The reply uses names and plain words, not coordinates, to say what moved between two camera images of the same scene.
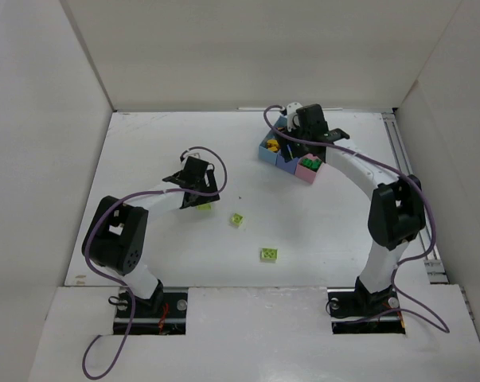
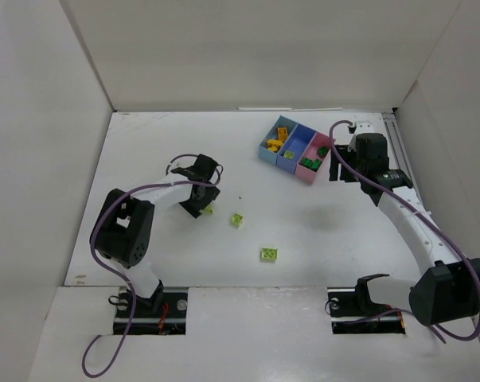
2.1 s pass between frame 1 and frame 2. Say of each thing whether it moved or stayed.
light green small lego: stayed
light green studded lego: stayed
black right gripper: moved
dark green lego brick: stayed
